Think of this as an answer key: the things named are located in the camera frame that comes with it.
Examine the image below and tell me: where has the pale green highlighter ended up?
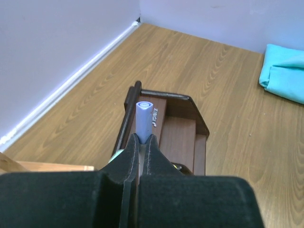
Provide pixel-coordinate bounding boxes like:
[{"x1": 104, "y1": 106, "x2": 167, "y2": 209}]
[{"x1": 109, "y1": 149, "x2": 124, "y2": 163}]

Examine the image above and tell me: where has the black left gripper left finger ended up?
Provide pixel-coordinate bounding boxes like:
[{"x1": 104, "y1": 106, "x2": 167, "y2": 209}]
[{"x1": 0, "y1": 134, "x2": 140, "y2": 228}]

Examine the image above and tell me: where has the yellow cap white marker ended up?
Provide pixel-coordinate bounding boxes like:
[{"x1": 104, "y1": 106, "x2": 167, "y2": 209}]
[{"x1": 172, "y1": 163, "x2": 183, "y2": 171}]

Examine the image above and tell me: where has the brown wooden desk organizer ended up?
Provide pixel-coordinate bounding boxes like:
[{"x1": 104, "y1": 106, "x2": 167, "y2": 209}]
[{"x1": 112, "y1": 81, "x2": 209, "y2": 176}]

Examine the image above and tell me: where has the lavender cap white marker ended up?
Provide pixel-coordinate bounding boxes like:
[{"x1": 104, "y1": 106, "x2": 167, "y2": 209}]
[{"x1": 135, "y1": 101, "x2": 153, "y2": 144}]

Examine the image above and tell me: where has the folded teal cloth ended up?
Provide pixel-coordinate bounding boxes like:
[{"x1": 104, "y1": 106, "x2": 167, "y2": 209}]
[{"x1": 259, "y1": 44, "x2": 304, "y2": 104}]

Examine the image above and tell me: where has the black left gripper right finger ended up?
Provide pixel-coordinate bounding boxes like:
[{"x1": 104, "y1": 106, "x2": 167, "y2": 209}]
[{"x1": 137, "y1": 135, "x2": 264, "y2": 228}]

